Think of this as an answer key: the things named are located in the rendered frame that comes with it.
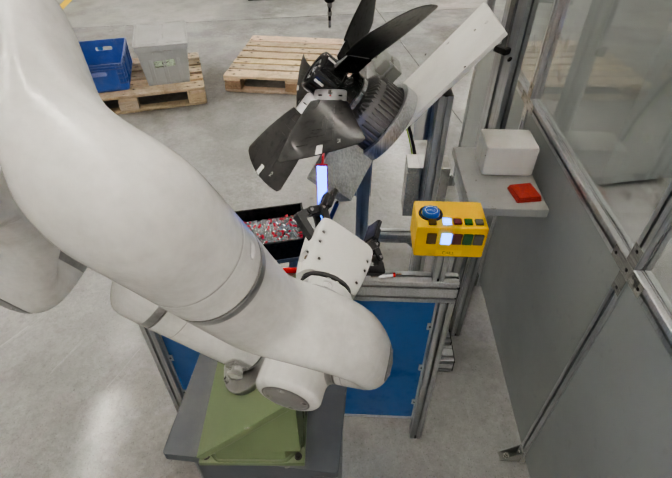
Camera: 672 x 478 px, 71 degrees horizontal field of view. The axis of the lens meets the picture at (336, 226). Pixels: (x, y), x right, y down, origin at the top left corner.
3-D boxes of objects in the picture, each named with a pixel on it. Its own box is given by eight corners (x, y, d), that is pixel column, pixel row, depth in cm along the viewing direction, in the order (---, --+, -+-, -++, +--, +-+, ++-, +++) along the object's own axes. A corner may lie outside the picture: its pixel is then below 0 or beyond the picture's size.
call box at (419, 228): (472, 234, 118) (481, 201, 111) (480, 262, 110) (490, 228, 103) (409, 232, 118) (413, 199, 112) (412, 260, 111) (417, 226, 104)
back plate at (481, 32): (336, 137, 182) (334, 135, 182) (478, -9, 146) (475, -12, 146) (329, 226, 142) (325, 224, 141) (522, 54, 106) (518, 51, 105)
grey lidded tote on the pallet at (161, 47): (192, 56, 427) (184, 18, 405) (196, 83, 383) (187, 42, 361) (144, 61, 418) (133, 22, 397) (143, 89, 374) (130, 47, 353)
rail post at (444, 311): (419, 428, 179) (452, 292, 128) (420, 438, 176) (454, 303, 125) (408, 428, 179) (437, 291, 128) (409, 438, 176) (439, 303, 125)
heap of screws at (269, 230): (298, 222, 146) (297, 209, 142) (305, 253, 135) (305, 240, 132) (236, 230, 142) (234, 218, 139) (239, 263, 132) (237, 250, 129)
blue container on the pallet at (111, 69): (133, 61, 416) (126, 36, 402) (130, 90, 372) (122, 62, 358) (84, 67, 408) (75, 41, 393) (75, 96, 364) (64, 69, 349)
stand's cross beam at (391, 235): (414, 236, 181) (415, 228, 179) (415, 243, 178) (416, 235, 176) (366, 235, 182) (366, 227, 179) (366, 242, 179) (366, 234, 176)
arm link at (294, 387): (348, 295, 60) (282, 286, 63) (317, 394, 52) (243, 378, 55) (357, 329, 66) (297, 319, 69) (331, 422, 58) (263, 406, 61)
